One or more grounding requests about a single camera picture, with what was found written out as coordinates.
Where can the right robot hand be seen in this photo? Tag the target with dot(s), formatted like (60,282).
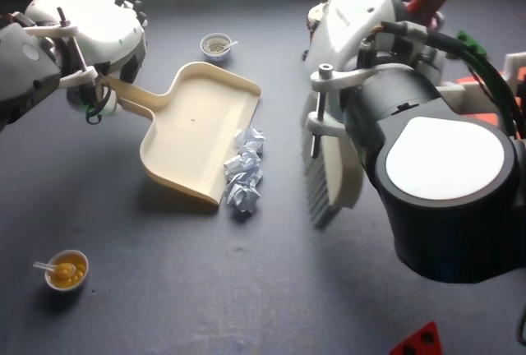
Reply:
(349,22)

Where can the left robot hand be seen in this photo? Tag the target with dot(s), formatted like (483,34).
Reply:
(107,22)

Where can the cream plastic dustpan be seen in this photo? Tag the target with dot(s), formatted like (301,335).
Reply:
(193,133)

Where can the white paper ball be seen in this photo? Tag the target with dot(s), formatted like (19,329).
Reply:
(244,166)
(250,137)
(243,196)

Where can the toy cupcake with red hearts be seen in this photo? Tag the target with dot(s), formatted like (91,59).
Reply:
(315,16)

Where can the small blue-white bowl with spoon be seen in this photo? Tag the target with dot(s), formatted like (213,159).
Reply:
(214,51)

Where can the green triangle block with holes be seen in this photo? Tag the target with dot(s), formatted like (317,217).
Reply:
(466,38)

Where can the small bowl of yellow food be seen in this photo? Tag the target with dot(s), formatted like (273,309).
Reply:
(67,273)

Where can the grey table cloth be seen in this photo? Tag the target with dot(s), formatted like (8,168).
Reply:
(205,289)

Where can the red triangle block with holes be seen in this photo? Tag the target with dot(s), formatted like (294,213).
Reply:
(419,340)

